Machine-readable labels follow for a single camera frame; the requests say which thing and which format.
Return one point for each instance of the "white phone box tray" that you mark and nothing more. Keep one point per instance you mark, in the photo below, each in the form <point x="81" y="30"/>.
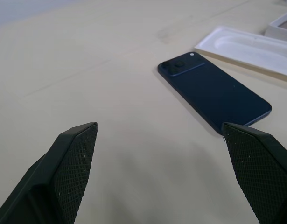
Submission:
<point x="246" y="49"/>

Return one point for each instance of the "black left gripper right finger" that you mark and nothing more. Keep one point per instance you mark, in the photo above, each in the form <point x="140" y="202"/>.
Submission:
<point x="262" y="168"/>

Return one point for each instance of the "white phone box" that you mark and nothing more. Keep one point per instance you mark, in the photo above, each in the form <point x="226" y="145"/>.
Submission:
<point x="277" y="31"/>

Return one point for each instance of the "dark blue smartphone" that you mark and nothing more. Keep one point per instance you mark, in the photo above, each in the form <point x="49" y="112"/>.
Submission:
<point x="211" y="93"/>

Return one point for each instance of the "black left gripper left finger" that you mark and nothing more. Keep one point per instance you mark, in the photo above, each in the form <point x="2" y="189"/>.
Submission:
<point x="64" y="168"/>

